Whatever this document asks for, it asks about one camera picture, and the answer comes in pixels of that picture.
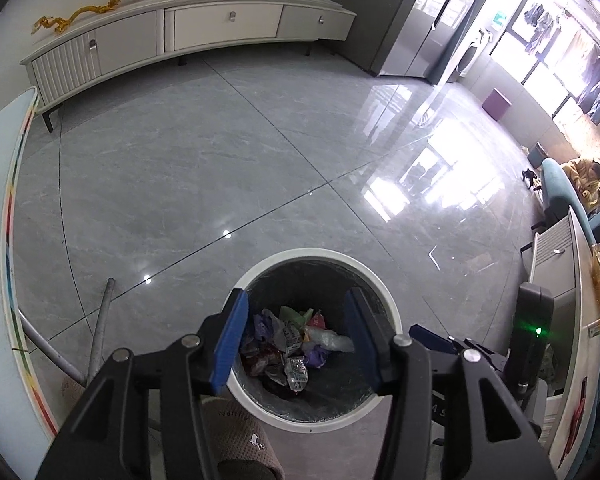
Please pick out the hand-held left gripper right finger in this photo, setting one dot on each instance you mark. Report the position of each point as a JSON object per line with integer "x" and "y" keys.
{"x": 362, "y": 340}

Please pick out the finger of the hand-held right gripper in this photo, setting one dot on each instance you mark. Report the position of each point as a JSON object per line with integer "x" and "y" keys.
{"x": 430, "y": 337}

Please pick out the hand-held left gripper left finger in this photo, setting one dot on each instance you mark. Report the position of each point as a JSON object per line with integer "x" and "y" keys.
{"x": 229, "y": 340}

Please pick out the purple wrapper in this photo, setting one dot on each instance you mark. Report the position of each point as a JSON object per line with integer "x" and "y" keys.
{"x": 263, "y": 325}
{"x": 316, "y": 357}

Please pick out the red snack packet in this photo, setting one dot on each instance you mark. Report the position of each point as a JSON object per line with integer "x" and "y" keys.
{"x": 261, "y": 361}

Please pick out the green white wrapper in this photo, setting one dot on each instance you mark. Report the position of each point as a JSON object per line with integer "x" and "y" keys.
{"x": 292, "y": 321}

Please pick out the clear snack wrapper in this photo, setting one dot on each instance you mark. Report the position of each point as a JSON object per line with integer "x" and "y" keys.
{"x": 296, "y": 373}

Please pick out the white round bin black liner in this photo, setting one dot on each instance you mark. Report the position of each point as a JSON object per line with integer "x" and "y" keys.
{"x": 300, "y": 272}

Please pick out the white low cabinet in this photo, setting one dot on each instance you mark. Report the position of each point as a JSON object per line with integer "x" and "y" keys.
{"x": 575, "y": 280}

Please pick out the brown slipper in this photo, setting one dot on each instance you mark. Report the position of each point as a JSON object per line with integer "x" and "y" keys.
{"x": 240, "y": 440}

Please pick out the teal sofa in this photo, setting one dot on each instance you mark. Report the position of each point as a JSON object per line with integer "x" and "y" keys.
{"x": 555, "y": 185}

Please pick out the small black floor object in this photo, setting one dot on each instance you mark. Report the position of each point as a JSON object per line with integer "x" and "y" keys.
{"x": 530, "y": 177}

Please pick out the purple stool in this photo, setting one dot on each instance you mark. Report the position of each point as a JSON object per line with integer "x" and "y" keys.
{"x": 498, "y": 103}

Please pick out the white washing machine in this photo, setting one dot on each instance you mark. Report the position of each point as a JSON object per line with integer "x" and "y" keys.
{"x": 472, "y": 55}

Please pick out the white television cabinet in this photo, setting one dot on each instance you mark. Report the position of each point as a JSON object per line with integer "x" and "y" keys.
{"x": 205, "y": 25}

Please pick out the silver refrigerator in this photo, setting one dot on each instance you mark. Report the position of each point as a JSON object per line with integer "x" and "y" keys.
{"x": 440, "y": 20}

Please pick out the dark grey tall cabinet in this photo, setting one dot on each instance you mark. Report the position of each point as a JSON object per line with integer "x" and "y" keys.
{"x": 370, "y": 10}

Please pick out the golden dragon figurine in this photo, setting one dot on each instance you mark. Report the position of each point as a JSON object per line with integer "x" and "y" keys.
{"x": 95, "y": 10}

